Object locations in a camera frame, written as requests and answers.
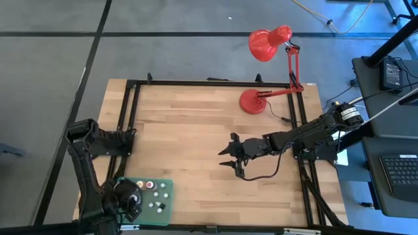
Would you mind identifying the black lamp cord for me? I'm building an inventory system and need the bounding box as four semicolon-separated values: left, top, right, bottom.
263;99;297;124

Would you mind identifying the teal translucent plastic bin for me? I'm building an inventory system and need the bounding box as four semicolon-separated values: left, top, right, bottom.
109;177;176;227

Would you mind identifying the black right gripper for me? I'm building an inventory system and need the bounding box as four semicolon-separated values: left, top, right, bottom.
217;132;272;180

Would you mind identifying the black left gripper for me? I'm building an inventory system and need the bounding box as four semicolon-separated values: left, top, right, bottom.
112;178;144;223

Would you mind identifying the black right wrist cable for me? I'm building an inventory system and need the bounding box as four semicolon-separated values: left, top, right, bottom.
241;151;282;182

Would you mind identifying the red desk lamp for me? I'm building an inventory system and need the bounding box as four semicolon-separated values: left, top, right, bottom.
238;25;304;116

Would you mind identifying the dark grey desk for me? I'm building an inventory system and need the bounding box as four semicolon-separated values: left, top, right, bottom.
351;55;418;219

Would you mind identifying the yellow extension cord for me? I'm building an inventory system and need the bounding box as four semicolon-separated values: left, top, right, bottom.
290;0;375;36

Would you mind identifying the black pole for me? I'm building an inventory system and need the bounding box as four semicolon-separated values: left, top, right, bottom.
363;14;418;68

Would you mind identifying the black power adapter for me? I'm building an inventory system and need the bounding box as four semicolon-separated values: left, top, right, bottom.
379;57;404;95

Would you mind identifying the black keyboard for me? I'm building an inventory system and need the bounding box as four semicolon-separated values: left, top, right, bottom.
378;153;418;203

